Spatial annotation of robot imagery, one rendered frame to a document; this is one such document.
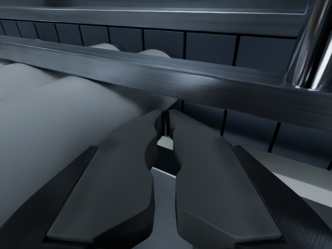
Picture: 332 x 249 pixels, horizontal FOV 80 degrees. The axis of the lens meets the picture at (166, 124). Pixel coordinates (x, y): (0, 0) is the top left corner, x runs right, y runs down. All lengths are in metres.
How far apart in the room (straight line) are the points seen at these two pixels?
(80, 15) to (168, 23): 0.10
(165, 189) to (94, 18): 0.20
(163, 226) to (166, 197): 0.07
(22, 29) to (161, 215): 0.30
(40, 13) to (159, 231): 0.33
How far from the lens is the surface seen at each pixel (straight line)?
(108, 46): 0.19
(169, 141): 0.16
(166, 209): 0.30
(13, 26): 0.34
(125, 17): 0.19
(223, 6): 0.20
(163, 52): 0.17
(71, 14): 0.24
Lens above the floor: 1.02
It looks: 47 degrees down
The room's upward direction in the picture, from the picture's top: 133 degrees counter-clockwise
